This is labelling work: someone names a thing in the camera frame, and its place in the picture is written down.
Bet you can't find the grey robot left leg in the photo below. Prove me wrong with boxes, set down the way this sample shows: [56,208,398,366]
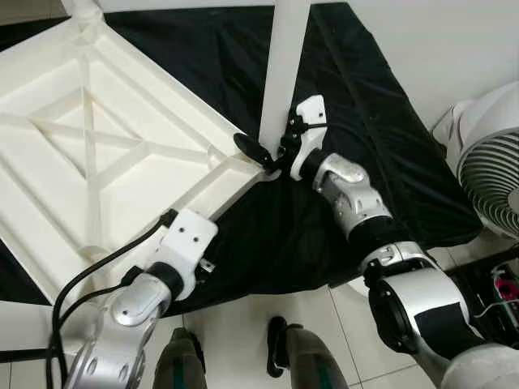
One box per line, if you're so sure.
[152,328,208,389]

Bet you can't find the grey robot leg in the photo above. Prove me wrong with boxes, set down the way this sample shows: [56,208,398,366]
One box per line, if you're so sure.
[266,316,350,389]
[152,328,208,389]

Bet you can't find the white plastic table leg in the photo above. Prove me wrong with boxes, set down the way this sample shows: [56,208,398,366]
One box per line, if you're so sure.
[63,0,106,25]
[258,0,311,159]

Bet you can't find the black table cloth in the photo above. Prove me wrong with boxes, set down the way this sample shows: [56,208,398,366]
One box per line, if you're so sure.
[0,0,487,317]

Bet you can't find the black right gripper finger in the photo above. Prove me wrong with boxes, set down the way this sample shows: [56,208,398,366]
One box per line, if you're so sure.
[233,134,275,170]

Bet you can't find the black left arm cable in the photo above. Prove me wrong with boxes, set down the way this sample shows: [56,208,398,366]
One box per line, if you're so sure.
[45,209,179,389]

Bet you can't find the black metal shelf rack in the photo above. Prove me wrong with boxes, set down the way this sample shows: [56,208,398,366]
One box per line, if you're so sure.
[450,243,519,357]

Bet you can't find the white pedestal fan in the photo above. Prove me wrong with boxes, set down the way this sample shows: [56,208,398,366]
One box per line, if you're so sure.
[432,81,519,240]

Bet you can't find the white pink hair dryer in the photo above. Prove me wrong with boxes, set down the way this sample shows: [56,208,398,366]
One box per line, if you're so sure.
[493,276,519,302]

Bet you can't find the white plastic children table top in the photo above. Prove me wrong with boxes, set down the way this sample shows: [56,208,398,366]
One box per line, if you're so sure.
[0,16,281,301]

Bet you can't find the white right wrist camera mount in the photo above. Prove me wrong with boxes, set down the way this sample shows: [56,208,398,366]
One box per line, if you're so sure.
[288,95,329,181]

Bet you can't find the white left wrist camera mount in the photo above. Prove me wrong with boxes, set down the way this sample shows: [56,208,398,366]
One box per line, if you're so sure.
[148,208,218,301]

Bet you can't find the grey robot right leg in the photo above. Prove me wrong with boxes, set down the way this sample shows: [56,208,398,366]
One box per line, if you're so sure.
[266,316,350,389]

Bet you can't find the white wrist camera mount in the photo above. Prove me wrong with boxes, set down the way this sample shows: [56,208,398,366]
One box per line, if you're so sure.
[288,95,329,181]
[148,208,218,301]

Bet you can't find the black metal table leg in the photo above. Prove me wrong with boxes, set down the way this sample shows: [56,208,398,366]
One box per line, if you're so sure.
[0,348,54,363]

